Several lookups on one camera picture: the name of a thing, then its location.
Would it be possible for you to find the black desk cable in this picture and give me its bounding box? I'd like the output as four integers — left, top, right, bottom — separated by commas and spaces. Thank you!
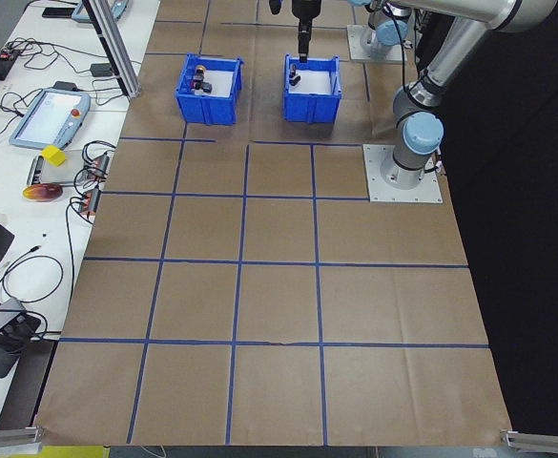
0, 245, 66, 306
1, 35, 117, 106

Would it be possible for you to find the silver flat hub device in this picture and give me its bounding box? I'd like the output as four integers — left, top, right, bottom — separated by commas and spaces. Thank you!
24, 155, 77, 187

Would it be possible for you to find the yellow block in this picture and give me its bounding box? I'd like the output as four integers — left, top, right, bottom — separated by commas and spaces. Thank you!
41, 145, 68, 167

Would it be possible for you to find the blue plastic button bin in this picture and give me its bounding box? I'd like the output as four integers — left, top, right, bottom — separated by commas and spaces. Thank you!
176, 52, 244, 126

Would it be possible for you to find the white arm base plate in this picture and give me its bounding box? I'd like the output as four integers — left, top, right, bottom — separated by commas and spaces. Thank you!
362, 142, 444, 205
345, 24, 406, 62

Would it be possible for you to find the black orange cable adapter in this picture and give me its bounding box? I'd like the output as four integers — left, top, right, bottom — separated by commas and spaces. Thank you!
75, 152, 113, 181
75, 188, 103, 221

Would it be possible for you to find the black frame cover cloth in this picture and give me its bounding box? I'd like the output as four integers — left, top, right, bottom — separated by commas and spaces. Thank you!
414, 0, 558, 438

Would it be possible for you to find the white desk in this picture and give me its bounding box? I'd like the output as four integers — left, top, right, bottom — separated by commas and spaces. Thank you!
0, 0, 161, 435

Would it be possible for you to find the blue plastic battery bin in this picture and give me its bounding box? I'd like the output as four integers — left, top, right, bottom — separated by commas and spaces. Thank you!
282, 52, 344, 124

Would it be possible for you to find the aluminium profile post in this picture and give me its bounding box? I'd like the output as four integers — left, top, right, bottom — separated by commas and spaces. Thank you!
81, 0, 142, 100

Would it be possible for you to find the white foam liner battery bin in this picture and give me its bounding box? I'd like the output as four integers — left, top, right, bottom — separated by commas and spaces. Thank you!
288, 70, 333, 95

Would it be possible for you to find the grey blue teach pendant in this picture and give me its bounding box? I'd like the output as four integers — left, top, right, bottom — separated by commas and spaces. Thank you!
9, 87, 93, 152
71, 0, 132, 23

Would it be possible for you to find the red yellow toy mango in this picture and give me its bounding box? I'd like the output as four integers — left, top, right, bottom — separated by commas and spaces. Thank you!
22, 184, 64, 202

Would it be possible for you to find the aluminium profile bar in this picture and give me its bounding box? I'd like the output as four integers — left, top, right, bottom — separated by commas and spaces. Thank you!
499, 427, 558, 454
0, 426, 46, 452

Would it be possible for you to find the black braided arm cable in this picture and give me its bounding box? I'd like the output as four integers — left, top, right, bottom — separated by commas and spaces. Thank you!
371, 4, 427, 137

